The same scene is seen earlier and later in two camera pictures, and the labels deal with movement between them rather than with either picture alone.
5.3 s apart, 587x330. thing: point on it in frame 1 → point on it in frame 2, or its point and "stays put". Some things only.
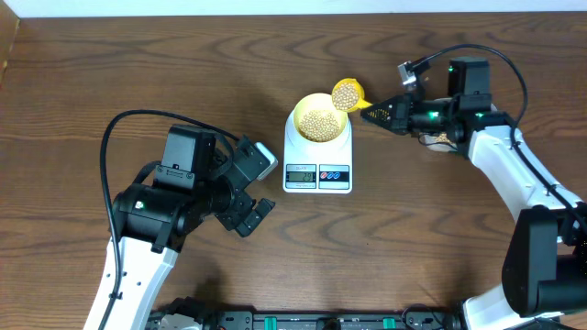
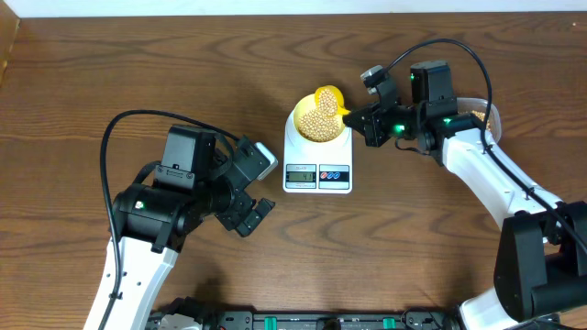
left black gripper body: x=239 y=205 stays put
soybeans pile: x=345 y=95 → x=327 y=103
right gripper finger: x=393 y=113 → x=370 y=121
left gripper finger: x=264 y=206 stays put
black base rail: x=424 y=319 stays put
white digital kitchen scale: x=310 y=168 stays put
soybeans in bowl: x=319 y=126 stays put
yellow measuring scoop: x=361 y=104 → x=339 y=97
